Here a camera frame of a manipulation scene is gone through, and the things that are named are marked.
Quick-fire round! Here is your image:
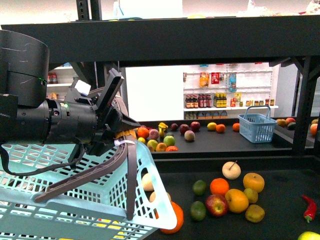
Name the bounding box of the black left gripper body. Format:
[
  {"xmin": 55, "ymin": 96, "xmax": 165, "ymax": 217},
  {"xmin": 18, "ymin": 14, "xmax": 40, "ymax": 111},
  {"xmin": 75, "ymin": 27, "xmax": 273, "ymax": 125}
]
[{"xmin": 65, "ymin": 68, "xmax": 140, "ymax": 155}]

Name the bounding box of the light blue shopping basket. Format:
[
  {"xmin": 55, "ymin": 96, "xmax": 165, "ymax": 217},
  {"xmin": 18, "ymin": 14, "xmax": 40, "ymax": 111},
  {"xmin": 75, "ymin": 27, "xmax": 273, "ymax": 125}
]
[{"xmin": 0, "ymin": 142, "xmax": 177, "ymax": 240}]

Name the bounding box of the large yellow lemon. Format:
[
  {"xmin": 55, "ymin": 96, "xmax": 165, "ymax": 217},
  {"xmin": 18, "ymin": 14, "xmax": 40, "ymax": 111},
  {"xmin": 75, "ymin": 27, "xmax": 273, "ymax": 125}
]
[{"xmin": 95, "ymin": 218, "xmax": 124, "ymax": 230}]

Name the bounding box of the left drinks shelf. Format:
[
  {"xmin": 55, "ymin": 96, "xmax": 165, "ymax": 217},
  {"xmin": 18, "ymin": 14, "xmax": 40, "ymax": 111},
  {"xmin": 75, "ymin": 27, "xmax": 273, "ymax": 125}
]
[{"xmin": 46, "ymin": 62, "xmax": 79, "ymax": 100}]

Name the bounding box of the far yellow lemon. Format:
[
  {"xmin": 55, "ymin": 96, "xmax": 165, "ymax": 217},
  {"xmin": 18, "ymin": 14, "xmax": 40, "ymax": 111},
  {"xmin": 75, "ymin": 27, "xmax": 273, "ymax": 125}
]
[{"xmin": 207, "ymin": 122, "xmax": 217, "ymax": 131}]

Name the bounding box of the white far product shelf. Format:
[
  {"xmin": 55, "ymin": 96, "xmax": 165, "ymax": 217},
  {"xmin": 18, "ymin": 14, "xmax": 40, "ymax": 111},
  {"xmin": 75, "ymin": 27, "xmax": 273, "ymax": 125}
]
[{"xmin": 182, "ymin": 62, "xmax": 279, "ymax": 120}]

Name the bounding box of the black upper shelf board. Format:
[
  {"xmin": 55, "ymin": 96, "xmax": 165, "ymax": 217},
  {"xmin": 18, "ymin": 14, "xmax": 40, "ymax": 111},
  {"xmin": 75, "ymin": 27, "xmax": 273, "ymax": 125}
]
[{"xmin": 2, "ymin": 15, "xmax": 320, "ymax": 67}]

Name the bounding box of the far pile of fruit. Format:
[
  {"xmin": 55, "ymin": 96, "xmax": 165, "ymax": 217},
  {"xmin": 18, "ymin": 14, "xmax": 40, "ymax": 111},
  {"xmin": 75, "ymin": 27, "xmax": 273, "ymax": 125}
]
[{"xmin": 134, "ymin": 122, "xmax": 179, "ymax": 152}]

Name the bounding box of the white pear upper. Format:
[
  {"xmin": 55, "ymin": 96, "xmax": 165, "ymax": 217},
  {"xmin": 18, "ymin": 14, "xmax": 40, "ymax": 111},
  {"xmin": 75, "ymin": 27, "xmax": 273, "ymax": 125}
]
[{"xmin": 141, "ymin": 173, "xmax": 154, "ymax": 192}]

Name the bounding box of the far pink peach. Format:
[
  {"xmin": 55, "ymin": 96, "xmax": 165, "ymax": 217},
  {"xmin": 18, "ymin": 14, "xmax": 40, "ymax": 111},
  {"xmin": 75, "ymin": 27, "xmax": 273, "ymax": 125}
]
[{"xmin": 184, "ymin": 130, "xmax": 196, "ymax": 142}]

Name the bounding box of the white pear lower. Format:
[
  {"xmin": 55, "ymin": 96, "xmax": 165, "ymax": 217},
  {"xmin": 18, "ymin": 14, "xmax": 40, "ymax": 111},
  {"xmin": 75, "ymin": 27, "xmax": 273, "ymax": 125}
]
[{"xmin": 149, "ymin": 190, "xmax": 172, "ymax": 203}]

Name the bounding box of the dark red far apple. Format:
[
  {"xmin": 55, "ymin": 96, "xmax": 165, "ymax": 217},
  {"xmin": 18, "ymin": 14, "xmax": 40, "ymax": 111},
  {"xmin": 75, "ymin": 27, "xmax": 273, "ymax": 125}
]
[{"xmin": 190, "ymin": 121, "xmax": 201, "ymax": 132}]

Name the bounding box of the green lime centre upper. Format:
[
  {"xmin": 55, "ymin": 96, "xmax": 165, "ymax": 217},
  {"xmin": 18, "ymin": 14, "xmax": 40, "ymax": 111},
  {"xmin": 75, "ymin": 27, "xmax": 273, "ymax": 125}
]
[{"xmin": 192, "ymin": 180, "xmax": 207, "ymax": 196}]

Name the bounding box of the green lime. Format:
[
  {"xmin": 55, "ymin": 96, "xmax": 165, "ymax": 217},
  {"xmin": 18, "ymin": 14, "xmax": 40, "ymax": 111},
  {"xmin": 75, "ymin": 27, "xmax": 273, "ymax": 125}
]
[
  {"xmin": 190, "ymin": 201, "xmax": 207, "ymax": 222},
  {"xmin": 192, "ymin": 180, "xmax": 207, "ymax": 196}
]

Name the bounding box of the far orange tangerine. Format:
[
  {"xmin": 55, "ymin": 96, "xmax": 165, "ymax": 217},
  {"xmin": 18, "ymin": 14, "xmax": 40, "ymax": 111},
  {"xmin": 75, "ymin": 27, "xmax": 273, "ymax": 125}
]
[{"xmin": 215, "ymin": 124, "xmax": 226, "ymax": 133}]

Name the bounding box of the large orange with navel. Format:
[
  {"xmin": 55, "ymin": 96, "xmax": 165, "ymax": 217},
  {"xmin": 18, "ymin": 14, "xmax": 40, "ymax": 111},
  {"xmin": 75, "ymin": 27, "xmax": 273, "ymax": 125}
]
[{"xmin": 155, "ymin": 201, "xmax": 185, "ymax": 235}]

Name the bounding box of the green lime centre lower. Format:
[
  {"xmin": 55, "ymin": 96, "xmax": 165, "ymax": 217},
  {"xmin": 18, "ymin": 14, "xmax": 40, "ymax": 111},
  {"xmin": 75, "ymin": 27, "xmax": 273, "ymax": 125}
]
[{"xmin": 190, "ymin": 201, "xmax": 207, "ymax": 222}]

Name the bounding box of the small orange tangerine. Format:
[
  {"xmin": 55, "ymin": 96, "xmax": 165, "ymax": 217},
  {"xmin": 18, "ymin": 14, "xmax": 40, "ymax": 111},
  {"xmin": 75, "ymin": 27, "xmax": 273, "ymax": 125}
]
[{"xmin": 210, "ymin": 178, "xmax": 230, "ymax": 197}]

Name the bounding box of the white pear with stem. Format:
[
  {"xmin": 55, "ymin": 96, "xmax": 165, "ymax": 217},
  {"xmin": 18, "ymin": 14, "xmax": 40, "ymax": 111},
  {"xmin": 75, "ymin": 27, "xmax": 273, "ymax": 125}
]
[{"xmin": 221, "ymin": 160, "xmax": 242, "ymax": 180}]

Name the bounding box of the red yellow apple centre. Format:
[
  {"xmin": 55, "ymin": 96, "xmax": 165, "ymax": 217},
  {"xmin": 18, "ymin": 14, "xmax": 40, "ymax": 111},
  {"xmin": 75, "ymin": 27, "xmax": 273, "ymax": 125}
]
[{"xmin": 205, "ymin": 193, "xmax": 229, "ymax": 218}]

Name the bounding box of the blue plastic basket far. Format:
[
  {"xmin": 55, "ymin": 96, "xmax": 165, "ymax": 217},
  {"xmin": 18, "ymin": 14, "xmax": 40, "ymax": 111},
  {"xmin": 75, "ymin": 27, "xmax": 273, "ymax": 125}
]
[{"xmin": 238, "ymin": 105, "xmax": 278, "ymax": 144}]

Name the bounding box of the yellow orange fruit centre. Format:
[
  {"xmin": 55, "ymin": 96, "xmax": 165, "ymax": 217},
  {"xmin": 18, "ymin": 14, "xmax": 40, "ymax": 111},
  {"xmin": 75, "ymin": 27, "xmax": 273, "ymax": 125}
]
[{"xmin": 224, "ymin": 188, "xmax": 249, "ymax": 214}]

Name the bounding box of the golden orange pear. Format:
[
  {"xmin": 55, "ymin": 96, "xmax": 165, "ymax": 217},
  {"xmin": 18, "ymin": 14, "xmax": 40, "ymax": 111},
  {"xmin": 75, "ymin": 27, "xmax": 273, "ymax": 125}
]
[{"xmin": 243, "ymin": 172, "xmax": 265, "ymax": 193}]

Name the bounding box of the brown kiwi upper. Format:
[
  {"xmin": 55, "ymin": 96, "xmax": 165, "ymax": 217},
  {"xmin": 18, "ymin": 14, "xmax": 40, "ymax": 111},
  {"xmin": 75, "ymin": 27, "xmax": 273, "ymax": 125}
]
[{"xmin": 243, "ymin": 188, "xmax": 259, "ymax": 204}]

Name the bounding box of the brown kiwi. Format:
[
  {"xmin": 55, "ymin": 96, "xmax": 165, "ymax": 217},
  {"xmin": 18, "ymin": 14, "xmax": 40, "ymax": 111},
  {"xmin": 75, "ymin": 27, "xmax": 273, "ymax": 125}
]
[
  {"xmin": 243, "ymin": 188, "xmax": 259, "ymax": 204},
  {"xmin": 245, "ymin": 204, "xmax": 265, "ymax": 223}
]

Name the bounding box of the brown kiwi lower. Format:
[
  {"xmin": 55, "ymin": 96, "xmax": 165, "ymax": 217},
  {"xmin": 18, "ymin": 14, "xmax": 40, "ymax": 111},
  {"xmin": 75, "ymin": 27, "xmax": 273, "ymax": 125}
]
[{"xmin": 245, "ymin": 204, "xmax": 265, "ymax": 223}]

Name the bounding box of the red chili pepper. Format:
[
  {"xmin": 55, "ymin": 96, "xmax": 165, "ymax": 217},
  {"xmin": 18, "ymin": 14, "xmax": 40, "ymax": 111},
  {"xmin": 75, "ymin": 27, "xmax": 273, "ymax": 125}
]
[{"xmin": 301, "ymin": 195, "xmax": 317, "ymax": 223}]

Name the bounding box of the black shelf post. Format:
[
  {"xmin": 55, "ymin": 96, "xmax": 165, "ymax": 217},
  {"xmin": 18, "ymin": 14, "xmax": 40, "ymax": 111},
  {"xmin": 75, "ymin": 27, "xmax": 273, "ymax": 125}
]
[{"xmin": 292, "ymin": 55, "xmax": 320, "ymax": 156}]

